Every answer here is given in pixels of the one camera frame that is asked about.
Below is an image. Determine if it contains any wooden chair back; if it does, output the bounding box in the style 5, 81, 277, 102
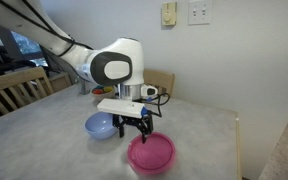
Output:
143, 68, 176, 98

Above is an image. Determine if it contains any blue plastic bowl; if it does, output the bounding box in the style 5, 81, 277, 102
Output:
84, 111, 120, 140

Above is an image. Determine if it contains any speckled stone countertop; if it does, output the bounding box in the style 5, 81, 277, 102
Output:
257, 93, 288, 180

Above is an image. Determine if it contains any light wooden chair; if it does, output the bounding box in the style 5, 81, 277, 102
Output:
0, 66, 55, 116

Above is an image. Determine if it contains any black cable with blue plug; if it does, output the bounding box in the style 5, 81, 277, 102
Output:
141, 92, 172, 118

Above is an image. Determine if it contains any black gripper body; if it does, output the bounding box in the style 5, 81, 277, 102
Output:
112, 113, 154, 128

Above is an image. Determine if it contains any clear glass jar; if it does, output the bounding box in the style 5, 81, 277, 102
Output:
78, 79, 91, 96

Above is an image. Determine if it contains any white light switch plate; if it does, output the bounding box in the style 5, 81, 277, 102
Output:
187, 0, 213, 26

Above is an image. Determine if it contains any pink plastic bowl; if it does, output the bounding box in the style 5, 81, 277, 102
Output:
127, 131, 177, 175

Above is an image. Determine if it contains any dark flat monitor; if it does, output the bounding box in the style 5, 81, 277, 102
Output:
0, 22, 49, 68

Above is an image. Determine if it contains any yellow toy piece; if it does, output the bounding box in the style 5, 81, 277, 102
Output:
103, 85, 115, 94

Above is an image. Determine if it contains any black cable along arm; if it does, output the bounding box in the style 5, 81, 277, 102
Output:
0, 0, 95, 58

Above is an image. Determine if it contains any beige wall thermostat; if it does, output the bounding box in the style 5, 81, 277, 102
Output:
161, 1, 178, 27

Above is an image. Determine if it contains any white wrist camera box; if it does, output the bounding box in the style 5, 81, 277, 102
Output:
97, 98, 149, 119

